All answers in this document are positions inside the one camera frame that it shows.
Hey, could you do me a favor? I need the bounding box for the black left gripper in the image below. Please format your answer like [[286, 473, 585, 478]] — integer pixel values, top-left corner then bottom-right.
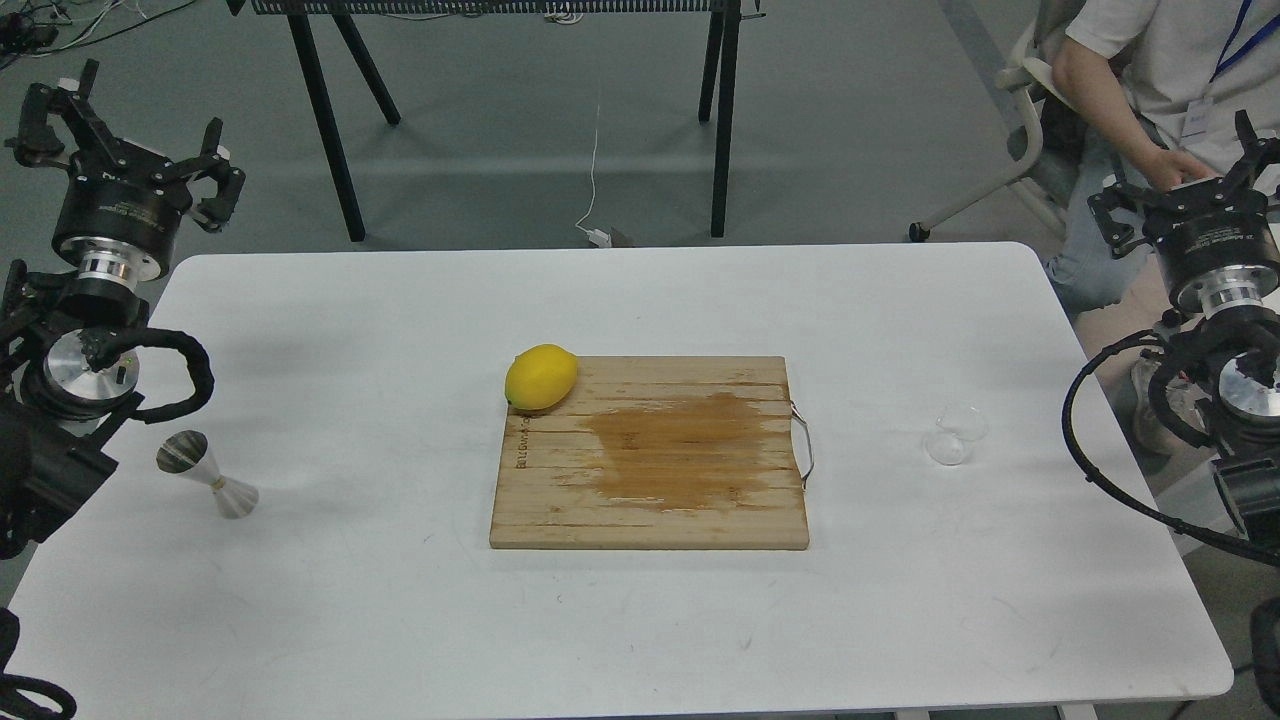
[[5, 59, 246, 281]]

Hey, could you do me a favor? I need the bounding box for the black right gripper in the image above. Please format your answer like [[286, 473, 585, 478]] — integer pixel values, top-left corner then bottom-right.
[[1087, 110, 1279, 301]]

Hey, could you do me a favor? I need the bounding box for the steel double jigger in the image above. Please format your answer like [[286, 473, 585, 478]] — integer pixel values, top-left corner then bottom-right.
[[155, 430, 260, 519]]

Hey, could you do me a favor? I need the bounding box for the small clear glass cup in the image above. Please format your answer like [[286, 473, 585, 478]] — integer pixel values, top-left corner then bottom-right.
[[922, 404, 989, 468]]

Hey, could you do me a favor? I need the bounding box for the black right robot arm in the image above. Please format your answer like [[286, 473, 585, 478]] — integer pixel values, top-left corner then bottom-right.
[[1061, 110, 1279, 568]]

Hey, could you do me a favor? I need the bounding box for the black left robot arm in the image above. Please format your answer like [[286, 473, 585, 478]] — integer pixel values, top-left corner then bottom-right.
[[1, 59, 244, 560]]

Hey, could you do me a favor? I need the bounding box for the seated person white shirt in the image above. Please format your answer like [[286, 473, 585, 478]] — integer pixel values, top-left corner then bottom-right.
[[1042, 0, 1280, 456]]

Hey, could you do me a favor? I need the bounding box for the white office chair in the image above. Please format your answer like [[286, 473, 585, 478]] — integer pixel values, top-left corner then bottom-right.
[[906, 1, 1084, 242]]

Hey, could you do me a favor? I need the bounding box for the yellow lemon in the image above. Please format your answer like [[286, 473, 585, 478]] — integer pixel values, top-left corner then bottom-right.
[[504, 343, 579, 411]]

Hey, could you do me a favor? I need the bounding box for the wooden cutting board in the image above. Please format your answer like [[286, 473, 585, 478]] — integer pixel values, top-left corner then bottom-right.
[[489, 356, 810, 551]]

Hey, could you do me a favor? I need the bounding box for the black metal frame table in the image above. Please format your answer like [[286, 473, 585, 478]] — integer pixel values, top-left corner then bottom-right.
[[228, 1, 765, 252]]

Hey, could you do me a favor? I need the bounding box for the white charger cable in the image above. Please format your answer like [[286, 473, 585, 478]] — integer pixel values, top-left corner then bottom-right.
[[575, 105, 613, 249]]

